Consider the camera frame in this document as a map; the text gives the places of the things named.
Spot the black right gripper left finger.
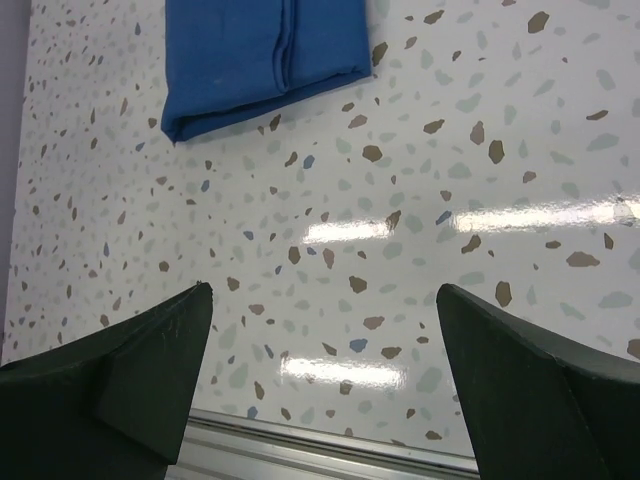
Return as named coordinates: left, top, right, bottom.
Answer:
left=1, top=283, right=213, bottom=479

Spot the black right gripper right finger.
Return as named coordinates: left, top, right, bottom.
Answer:
left=436, top=284, right=639, bottom=479

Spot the blue surgical drape cloth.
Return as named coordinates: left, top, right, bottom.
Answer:
left=161, top=1, right=371, bottom=143

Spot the aluminium front rail frame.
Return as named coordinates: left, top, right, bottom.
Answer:
left=166, top=409, right=479, bottom=479

